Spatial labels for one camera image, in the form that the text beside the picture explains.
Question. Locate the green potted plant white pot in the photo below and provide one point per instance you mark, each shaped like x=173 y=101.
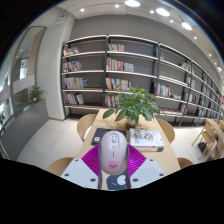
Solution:
x=133 y=106

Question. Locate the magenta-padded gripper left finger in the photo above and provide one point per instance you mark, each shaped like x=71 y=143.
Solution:
x=90 y=160

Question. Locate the group of wooden slatted chairs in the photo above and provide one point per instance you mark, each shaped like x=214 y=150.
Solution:
x=210 y=136

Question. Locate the black hardcover book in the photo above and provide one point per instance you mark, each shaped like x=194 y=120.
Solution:
x=96 y=136

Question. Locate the small green background potted plant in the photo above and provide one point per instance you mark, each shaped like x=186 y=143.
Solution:
x=35 y=94

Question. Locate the pale pink computer mouse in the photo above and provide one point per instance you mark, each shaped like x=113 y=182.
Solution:
x=113 y=153

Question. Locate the grey bookshelf unit with books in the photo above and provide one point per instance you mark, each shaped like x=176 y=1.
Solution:
x=133 y=55

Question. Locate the group of ceiling lights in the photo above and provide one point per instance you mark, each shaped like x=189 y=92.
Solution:
x=132 y=3

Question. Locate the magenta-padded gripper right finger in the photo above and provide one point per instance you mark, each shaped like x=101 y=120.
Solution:
x=136 y=160

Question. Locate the dark cloud-shaped face mouse pad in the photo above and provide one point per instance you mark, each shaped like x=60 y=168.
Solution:
x=115 y=183

